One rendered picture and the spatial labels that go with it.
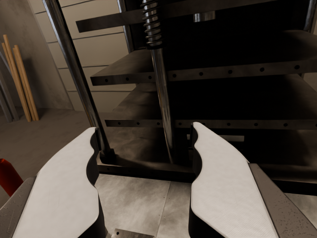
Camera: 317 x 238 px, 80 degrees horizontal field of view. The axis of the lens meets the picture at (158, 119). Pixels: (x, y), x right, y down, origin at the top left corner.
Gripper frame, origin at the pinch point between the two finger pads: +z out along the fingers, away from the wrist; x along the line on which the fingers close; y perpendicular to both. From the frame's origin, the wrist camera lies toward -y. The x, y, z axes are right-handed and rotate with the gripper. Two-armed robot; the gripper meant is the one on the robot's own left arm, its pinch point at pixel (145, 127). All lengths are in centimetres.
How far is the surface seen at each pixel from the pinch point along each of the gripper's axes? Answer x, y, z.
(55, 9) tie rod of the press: -35, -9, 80
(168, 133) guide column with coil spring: 10, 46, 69
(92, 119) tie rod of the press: -30, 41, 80
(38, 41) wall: -192, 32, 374
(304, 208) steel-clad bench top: 57, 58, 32
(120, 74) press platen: -12, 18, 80
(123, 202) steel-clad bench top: -13, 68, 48
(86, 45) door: -94, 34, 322
